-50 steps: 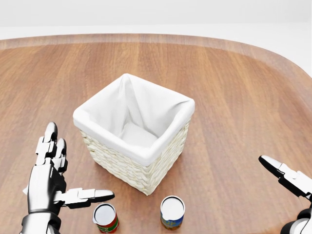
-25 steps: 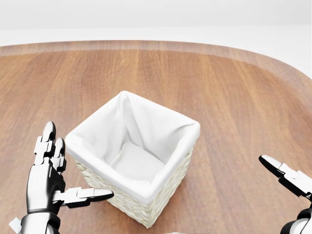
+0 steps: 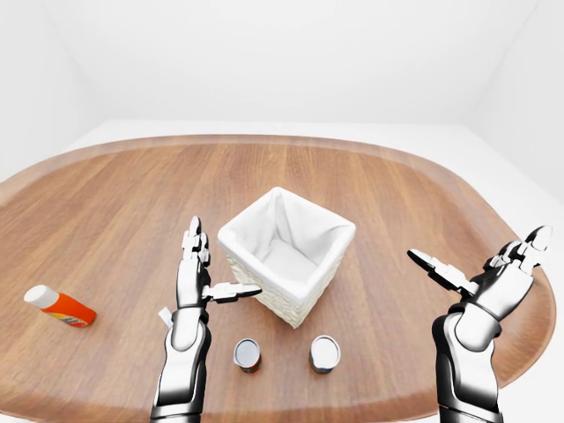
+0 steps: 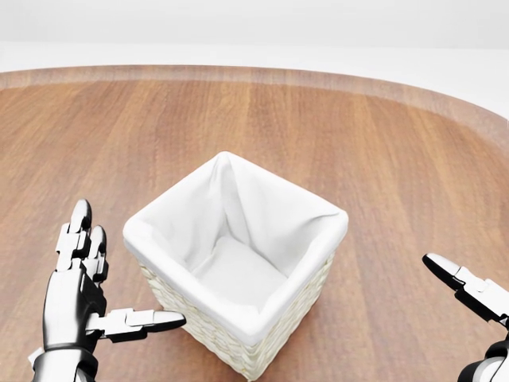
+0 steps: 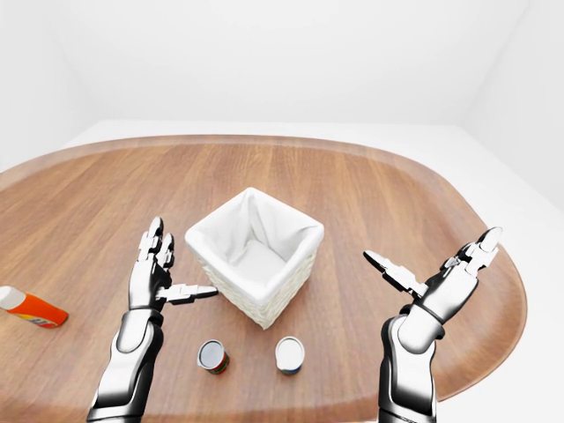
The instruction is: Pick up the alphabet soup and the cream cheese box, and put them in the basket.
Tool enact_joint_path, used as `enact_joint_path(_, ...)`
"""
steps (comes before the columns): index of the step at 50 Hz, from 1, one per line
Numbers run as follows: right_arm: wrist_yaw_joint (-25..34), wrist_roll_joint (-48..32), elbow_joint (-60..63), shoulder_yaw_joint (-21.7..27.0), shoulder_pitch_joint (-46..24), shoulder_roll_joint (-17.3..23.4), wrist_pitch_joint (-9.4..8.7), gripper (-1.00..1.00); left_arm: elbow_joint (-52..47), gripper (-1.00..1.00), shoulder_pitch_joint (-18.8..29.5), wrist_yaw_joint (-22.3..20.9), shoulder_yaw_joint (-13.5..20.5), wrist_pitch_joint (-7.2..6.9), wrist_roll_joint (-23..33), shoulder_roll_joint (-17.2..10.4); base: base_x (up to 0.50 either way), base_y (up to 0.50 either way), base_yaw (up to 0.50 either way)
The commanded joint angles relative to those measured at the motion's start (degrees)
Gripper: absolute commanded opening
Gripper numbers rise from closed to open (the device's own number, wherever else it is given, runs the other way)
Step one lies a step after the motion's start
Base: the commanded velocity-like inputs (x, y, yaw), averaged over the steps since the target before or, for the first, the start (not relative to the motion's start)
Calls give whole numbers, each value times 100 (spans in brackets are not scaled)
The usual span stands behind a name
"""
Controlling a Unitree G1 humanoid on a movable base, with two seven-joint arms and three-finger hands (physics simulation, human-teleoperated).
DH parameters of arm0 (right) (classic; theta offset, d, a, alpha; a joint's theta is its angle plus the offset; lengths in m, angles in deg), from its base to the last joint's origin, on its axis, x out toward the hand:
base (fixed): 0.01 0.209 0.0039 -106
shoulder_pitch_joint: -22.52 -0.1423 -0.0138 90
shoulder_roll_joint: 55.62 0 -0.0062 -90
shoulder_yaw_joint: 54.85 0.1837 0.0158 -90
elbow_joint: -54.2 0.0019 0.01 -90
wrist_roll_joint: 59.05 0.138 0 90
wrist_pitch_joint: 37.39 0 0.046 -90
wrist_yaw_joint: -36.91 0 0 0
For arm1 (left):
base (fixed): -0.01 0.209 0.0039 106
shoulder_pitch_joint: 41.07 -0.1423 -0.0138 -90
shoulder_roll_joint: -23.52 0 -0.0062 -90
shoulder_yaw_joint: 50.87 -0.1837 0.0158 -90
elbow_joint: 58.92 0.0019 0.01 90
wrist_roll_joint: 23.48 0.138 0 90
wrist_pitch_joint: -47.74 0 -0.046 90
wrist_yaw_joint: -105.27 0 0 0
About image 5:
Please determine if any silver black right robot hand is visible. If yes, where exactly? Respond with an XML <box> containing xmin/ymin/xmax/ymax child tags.
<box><xmin>362</xmin><ymin>226</ymin><xmax>504</xmax><ymax>323</ymax></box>

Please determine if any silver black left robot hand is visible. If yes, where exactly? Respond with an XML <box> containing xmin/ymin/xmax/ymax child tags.
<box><xmin>128</xmin><ymin>216</ymin><xmax>219</xmax><ymax>312</ymax></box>

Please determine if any red and green soup tin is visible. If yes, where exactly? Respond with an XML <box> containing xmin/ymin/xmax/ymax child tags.
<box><xmin>196</xmin><ymin>338</ymin><xmax>231</xmax><ymax>376</ymax></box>

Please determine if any white woven basket with liner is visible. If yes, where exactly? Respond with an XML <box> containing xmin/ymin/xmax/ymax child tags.
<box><xmin>184</xmin><ymin>187</ymin><xmax>326</xmax><ymax>330</ymax></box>

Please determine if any orange bottle with white cap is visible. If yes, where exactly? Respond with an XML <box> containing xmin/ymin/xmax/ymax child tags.
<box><xmin>0</xmin><ymin>286</ymin><xmax>70</xmax><ymax>330</ymax></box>

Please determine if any white and blue tin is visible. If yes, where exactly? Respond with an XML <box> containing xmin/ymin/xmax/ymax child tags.
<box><xmin>274</xmin><ymin>336</ymin><xmax>306</xmax><ymax>376</ymax></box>

